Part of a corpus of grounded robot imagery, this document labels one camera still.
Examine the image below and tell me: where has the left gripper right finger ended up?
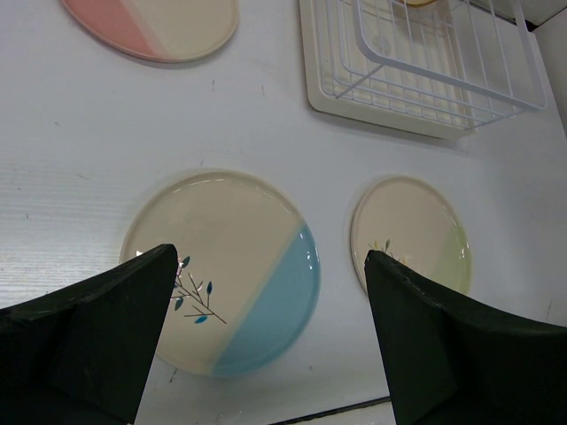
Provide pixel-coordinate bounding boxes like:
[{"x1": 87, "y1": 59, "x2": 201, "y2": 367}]
[{"x1": 364, "y1": 251, "x2": 566, "y2": 424}]

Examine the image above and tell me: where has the green and cream plate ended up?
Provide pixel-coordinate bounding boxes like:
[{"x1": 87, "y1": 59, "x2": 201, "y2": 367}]
[{"x1": 350, "y1": 175, "x2": 472, "y2": 294}]

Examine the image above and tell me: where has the blue and cream plate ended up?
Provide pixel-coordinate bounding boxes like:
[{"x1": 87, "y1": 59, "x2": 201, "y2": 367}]
[{"x1": 120, "y1": 169, "x2": 321, "y2": 377}]

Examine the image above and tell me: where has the white drip tray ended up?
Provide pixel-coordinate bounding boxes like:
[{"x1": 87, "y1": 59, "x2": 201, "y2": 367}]
[{"x1": 299, "y1": 0, "x2": 540, "y2": 141}]

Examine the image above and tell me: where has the white wire dish rack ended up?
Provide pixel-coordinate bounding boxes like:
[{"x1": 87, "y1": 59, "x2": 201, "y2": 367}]
[{"x1": 321, "y1": 0, "x2": 548, "y2": 130}]

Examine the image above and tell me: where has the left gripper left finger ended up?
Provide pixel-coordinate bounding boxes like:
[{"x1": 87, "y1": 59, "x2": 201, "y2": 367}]
[{"x1": 1, "y1": 244, "x2": 178, "y2": 424}]

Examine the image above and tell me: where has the pink and cream plate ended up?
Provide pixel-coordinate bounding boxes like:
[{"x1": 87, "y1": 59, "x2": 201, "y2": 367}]
[{"x1": 62, "y1": 0, "x2": 239, "y2": 63}]

